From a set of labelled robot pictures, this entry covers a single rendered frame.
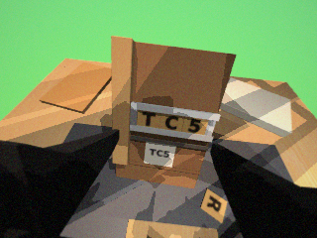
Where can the white paper ticket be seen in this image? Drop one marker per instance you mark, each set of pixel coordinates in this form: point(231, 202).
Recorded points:
point(159, 154)

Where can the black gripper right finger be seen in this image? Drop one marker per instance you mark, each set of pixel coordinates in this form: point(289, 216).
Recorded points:
point(264, 204)

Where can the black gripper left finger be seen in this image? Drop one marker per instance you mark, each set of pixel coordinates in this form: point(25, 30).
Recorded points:
point(54, 179)

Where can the grey flat rectangular box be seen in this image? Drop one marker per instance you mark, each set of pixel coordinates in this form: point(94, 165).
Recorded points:
point(260, 107)

